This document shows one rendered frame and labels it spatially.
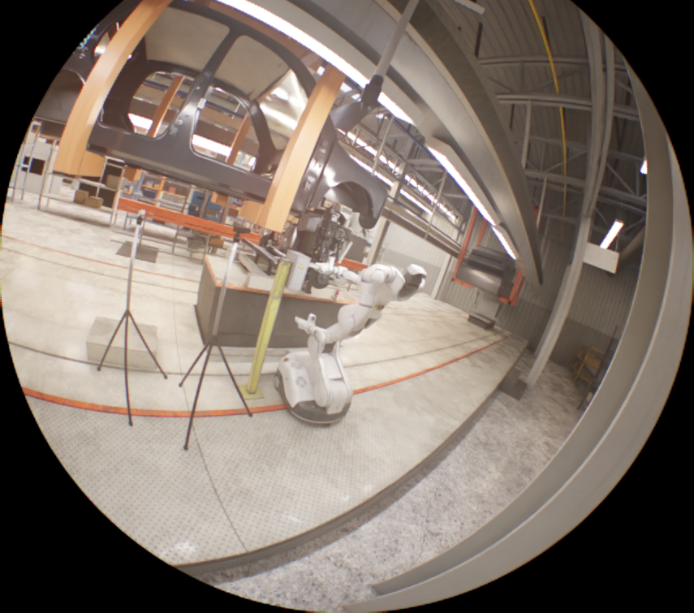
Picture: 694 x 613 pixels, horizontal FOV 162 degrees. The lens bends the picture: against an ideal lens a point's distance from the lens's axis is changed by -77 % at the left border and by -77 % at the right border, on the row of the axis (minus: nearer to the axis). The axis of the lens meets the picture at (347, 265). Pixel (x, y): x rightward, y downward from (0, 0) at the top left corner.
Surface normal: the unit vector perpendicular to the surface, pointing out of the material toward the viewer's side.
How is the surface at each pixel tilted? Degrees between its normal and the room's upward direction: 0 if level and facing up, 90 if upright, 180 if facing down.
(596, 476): 90
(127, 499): 0
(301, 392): 38
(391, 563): 0
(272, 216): 90
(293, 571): 0
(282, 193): 90
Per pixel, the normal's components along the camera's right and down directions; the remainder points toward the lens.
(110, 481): 0.33, -0.94
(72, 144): 0.61, 0.29
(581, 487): -0.71, -0.18
